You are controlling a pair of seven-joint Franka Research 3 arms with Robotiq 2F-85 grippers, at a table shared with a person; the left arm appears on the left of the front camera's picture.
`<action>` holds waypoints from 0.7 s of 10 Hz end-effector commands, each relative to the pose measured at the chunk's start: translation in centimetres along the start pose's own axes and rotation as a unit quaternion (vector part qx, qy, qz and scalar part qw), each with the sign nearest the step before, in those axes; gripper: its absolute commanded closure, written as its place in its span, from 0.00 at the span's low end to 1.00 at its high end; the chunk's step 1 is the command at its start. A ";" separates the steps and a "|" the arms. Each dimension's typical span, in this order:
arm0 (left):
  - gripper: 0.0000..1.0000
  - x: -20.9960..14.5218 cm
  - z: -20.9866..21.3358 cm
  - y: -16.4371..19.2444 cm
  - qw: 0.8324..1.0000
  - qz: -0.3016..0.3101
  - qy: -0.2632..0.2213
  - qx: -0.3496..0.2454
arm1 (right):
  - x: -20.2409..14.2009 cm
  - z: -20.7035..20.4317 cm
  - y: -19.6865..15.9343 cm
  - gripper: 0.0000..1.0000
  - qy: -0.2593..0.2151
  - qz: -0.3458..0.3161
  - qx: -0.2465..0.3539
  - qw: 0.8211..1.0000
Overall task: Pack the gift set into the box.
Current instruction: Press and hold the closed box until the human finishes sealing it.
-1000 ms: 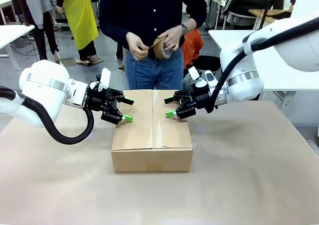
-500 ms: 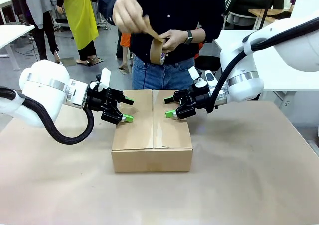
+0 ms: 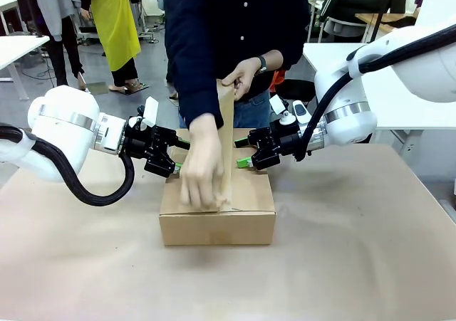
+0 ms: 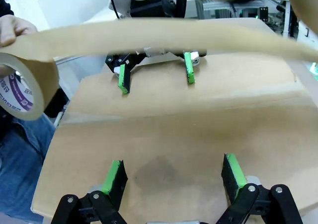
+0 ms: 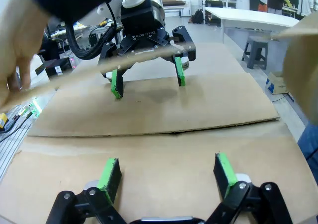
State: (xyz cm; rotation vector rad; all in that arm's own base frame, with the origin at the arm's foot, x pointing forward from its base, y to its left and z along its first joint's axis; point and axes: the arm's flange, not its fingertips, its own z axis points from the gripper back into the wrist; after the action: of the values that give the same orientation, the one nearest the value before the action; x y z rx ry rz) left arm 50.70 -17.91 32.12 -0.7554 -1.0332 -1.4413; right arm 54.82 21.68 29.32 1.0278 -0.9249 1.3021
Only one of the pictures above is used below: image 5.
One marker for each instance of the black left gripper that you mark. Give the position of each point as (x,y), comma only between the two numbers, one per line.
(139,20)

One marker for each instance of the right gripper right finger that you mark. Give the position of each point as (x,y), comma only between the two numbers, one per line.
(223,176)

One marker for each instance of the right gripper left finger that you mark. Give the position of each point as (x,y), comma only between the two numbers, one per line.
(111,181)

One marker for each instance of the brown cardboard shipping box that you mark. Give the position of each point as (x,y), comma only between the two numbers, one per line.
(159,109)

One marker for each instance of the right forearm dark sleeve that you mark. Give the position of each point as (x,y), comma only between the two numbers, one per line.
(74,0)

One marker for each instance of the black box white label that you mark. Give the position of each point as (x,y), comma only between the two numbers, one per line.
(53,65)

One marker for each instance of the cardboard box blue print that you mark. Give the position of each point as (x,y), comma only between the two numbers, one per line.
(278,85)

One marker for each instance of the person's right hand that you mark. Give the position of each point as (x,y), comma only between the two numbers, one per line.
(17,40)

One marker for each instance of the black backpack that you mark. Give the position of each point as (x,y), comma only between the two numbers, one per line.
(198,16)

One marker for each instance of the long white table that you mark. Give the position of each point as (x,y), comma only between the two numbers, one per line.
(248,16)

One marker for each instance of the grey plastic stool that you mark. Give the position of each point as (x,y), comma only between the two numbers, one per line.
(258,44)

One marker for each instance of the small yellow device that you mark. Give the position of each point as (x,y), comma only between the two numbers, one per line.
(3,121)

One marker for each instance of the person in white shirt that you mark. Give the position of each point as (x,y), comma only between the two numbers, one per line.
(305,0)

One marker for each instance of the aluminium rail frame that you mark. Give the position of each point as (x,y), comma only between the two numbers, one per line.
(10,147)

